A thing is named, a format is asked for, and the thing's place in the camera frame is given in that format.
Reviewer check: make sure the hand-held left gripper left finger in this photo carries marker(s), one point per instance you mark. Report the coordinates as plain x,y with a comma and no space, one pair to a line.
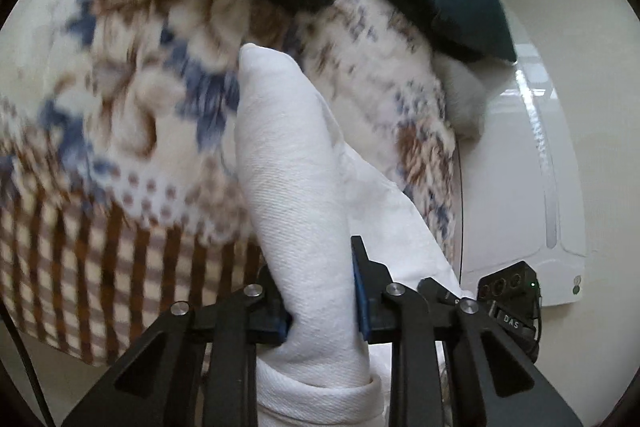
280,324

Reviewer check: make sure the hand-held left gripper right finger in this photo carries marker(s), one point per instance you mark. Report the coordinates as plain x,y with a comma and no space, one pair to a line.
361,297

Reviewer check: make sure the white pants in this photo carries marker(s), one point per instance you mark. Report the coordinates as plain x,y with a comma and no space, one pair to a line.
295,207

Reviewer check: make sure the white bed headboard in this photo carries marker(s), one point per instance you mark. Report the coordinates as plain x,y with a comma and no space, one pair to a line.
515,182

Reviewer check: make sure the grey fuzzy cloth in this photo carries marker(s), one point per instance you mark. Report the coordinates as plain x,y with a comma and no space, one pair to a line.
465,97

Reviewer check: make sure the floral checkered bed blanket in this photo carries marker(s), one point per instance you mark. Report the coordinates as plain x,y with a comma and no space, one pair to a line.
125,107

